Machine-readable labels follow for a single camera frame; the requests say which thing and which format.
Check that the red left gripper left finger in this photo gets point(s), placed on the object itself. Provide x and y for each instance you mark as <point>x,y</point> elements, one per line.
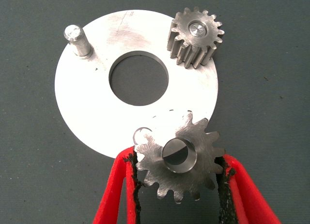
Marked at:
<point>116,197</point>

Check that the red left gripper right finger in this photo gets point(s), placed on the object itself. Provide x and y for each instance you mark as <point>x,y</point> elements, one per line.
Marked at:
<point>242,197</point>

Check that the small steel planetary gear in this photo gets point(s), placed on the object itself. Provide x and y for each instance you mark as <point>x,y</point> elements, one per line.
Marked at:
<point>181,28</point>
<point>189,185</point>

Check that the dark grey table cloth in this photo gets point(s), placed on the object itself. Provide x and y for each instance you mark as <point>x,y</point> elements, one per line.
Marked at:
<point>24,161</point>

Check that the white round base plate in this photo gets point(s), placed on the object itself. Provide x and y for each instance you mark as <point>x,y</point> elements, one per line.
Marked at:
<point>84,100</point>

